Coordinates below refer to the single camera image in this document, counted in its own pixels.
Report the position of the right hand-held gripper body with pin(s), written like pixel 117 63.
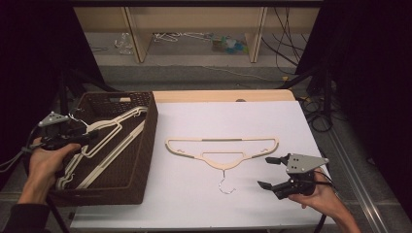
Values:
pixel 304 163

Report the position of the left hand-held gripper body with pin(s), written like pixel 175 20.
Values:
pixel 53 119

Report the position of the brown woven basket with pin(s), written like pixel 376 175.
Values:
pixel 142 161

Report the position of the person's right hand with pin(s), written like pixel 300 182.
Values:
pixel 325 197

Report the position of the person's left hand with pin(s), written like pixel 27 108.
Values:
pixel 45 168

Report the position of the black stand legs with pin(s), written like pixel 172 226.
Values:
pixel 327 93
pixel 63 93

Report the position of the black curtain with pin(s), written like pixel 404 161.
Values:
pixel 32 64
pixel 372 81

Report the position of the white table cover sheet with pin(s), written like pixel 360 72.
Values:
pixel 226 119

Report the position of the clear plastic bag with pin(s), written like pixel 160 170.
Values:
pixel 123 43

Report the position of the pile of coloured plastic things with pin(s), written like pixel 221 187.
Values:
pixel 230 44

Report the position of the white hangers on floor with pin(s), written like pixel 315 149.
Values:
pixel 165 37

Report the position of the beige wooden shelf unit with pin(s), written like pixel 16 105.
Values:
pixel 194 19

